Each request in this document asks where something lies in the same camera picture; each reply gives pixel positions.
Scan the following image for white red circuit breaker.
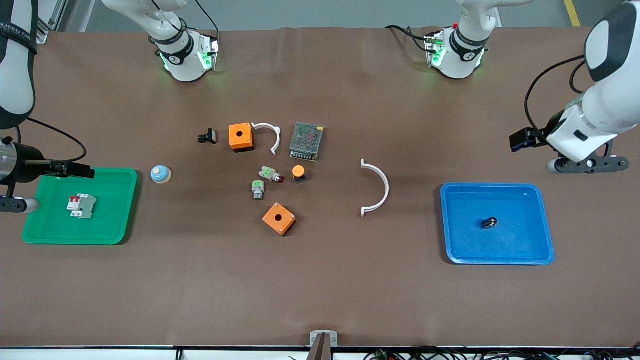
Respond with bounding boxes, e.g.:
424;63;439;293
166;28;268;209
67;193;98;220

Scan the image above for green plastic tray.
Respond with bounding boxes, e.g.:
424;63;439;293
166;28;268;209
21;167;138;246

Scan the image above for blue plastic tray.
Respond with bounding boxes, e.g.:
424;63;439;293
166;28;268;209
440;183;556;266

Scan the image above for large white curved clip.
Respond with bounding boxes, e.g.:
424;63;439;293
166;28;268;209
360;158;391;218

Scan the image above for orange box with black hole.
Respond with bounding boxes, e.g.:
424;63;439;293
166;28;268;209
228;122;255;153

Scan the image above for red tipped indicator light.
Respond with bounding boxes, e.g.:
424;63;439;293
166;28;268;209
258;166;285;184

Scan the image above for small white curved clip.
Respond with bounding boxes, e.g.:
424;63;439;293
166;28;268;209
251;122;282;156

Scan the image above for orange box with small hole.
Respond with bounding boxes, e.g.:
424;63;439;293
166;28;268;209
262;202;297;237

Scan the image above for metal mesh power supply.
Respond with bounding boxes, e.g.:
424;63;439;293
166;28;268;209
289;121;325;163

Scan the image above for aluminium frame post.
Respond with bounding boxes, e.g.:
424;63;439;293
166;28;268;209
36;0;68;45

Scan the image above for black left arm base cable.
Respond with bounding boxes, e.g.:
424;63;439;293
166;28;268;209
385;24;434;54

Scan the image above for black arm base cable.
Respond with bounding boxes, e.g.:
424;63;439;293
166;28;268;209
192;0;222;41
385;24;434;54

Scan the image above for black right arm base cable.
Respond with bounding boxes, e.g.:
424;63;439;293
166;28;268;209
192;0;222;41

